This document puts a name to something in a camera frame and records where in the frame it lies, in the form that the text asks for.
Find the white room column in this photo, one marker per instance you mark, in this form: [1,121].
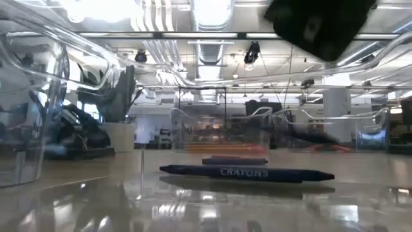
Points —
[336,112]

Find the dark monitor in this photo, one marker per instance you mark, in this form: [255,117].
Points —
[257,108]

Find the clear plastic bin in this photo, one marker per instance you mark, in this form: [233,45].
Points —
[206,209]
[370,122]
[193,129]

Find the green potted plant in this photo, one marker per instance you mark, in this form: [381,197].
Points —
[125,96]

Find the white plant pot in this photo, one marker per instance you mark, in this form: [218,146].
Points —
[117,138]

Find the black ceiling camera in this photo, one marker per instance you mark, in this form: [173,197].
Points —
[140,58]
[252,53]

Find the silver ceiling air duct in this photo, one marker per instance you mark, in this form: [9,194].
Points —
[210,51]

